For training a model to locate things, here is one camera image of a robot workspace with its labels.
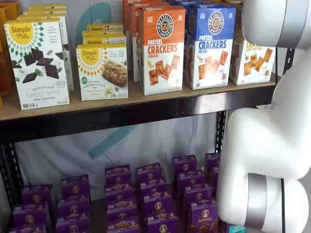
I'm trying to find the orange yellow snack box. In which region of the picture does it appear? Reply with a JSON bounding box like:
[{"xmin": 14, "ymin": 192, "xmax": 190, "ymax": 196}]
[
  {"xmin": 3, "ymin": 0, "xmax": 22, "ymax": 22},
  {"xmin": 0, "ymin": 6, "xmax": 16, "ymax": 98}
]

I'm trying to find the white backdrop sheet teal logo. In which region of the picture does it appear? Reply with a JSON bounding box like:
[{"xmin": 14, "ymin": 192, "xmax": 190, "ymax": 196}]
[{"xmin": 14, "ymin": 0, "xmax": 241, "ymax": 187}]

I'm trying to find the Simple Mills almond bars box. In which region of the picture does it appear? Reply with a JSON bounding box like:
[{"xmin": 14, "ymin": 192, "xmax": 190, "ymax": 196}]
[
  {"xmin": 86, "ymin": 23, "xmax": 124, "ymax": 32},
  {"xmin": 82, "ymin": 33, "xmax": 127, "ymax": 48},
  {"xmin": 81, "ymin": 29, "xmax": 125, "ymax": 36},
  {"xmin": 75, "ymin": 43, "xmax": 129, "ymax": 102}
]

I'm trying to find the purple Annie's snack box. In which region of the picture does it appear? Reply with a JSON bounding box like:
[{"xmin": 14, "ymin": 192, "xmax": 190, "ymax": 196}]
[
  {"xmin": 104, "ymin": 183, "xmax": 134, "ymax": 199},
  {"xmin": 172, "ymin": 154, "xmax": 197, "ymax": 175},
  {"xmin": 182, "ymin": 185, "xmax": 214, "ymax": 207},
  {"xmin": 145, "ymin": 213, "xmax": 180, "ymax": 233},
  {"xmin": 105, "ymin": 195, "xmax": 137, "ymax": 211},
  {"xmin": 142, "ymin": 191, "xmax": 173, "ymax": 216},
  {"xmin": 204, "ymin": 152, "xmax": 221, "ymax": 170},
  {"xmin": 57, "ymin": 198, "xmax": 91, "ymax": 221},
  {"xmin": 55, "ymin": 218, "xmax": 91, "ymax": 233},
  {"xmin": 9, "ymin": 223, "xmax": 47, "ymax": 233},
  {"xmin": 106, "ymin": 207, "xmax": 139, "ymax": 223},
  {"xmin": 210, "ymin": 166, "xmax": 220, "ymax": 185},
  {"xmin": 188, "ymin": 201, "xmax": 221, "ymax": 233},
  {"xmin": 107, "ymin": 219, "xmax": 141, "ymax": 233},
  {"xmin": 136, "ymin": 162, "xmax": 163, "ymax": 183},
  {"xmin": 176, "ymin": 170, "xmax": 207, "ymax": 190},
  {"xmin": 21, "ymin": 184, "xmax": 53, "ymax": 207},
  {"xmin": 12, "ymin": 202, "xmax": 51, "ymax": 226},
  {"xmin": 60, "ymin": 174, "xmax": 90, "ymax": 200},
  {"xmin": 139, "ymin": 177, "xmax": 168, "ymax": 196},
  {"xmin": 104, "ymin": 165, "xmax": 132, "ymax": 186}
]

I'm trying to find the teal and purple snack box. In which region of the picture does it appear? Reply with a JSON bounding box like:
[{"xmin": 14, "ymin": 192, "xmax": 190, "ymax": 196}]
[{"xmin": 227, "ymin": 223, "xmax": 246, "ymax": 233}]

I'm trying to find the orange white pretzel crackers box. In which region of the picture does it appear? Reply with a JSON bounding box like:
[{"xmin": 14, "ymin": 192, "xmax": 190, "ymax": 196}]
[
  {"xmin": 128, "ymin": 1, "xmax": 171, "ymax": 83},
  {"xmin": 122, "ymin": 0, "xmax": 156, "ymax": 36},
  {"xmin": 138, "ymin": 5, "xmax": 187, "ymax": 96}
]

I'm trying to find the yellow white pretzel crackers box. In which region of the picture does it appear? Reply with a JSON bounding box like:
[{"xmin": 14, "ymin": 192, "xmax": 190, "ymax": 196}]
[{"xmin": 228, "ymin": 3, "xmax": 277, "ymax": 86}]

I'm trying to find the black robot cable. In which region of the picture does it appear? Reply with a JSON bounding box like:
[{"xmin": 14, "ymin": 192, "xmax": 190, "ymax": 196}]
[{"xmin": 279, "ymin": 178, "xmax": 285, "ymax": 233}]

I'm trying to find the black metal shelf frame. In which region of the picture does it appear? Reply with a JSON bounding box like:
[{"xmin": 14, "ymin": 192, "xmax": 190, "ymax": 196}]
[{"xmin": 0, "ymin": 47, "xmax": 295, "ymax": 233}]

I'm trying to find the blue white pretzel crackers box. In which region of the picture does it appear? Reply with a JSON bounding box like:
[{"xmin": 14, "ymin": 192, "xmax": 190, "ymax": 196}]
[
  {"xmin": 167, "ymin": 0, "xmax": 221, "ymax": 8},
  {"xmin": 185, "ymin": 3, "xmax": 238, "ymax": 91}
]

